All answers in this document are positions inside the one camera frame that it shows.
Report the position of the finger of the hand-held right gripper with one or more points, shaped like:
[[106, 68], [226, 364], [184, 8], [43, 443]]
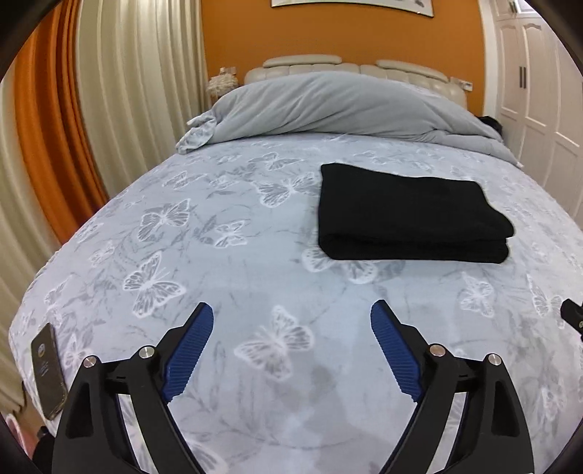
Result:
[[573, 314]]

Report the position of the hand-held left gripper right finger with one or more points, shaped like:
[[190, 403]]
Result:
[[396, 355]]

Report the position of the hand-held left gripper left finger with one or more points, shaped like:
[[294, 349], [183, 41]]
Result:
[[191, 351]]

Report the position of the black pants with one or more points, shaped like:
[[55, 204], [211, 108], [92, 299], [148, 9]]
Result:
[[401, 214]]

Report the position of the butterfly print bed sheet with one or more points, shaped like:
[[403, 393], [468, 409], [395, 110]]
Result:
[[255, 237]]

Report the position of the black smartphone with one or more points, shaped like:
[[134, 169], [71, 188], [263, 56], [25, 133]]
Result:
[[48, 371]]

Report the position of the dark cloth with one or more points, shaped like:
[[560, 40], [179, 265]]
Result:
[[489, 124]]

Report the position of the cream curtain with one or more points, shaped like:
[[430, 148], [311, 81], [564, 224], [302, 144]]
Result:
[[141, 82], [22, 218]]

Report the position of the white wardrobe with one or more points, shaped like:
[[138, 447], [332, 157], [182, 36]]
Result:
[[537, 91]]

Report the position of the grey duvet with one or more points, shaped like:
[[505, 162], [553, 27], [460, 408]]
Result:
[[328, 105]]

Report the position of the white fluffy ornament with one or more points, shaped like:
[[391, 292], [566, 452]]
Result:
[[223, 84]]

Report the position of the orange curtain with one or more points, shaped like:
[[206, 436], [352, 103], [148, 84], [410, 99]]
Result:
[[50, 114]]

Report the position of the beige padded headboard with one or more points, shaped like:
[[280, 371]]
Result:
[[291, 68]]

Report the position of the framed wall picture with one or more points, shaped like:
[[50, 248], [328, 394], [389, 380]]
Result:
[[350, 4]]

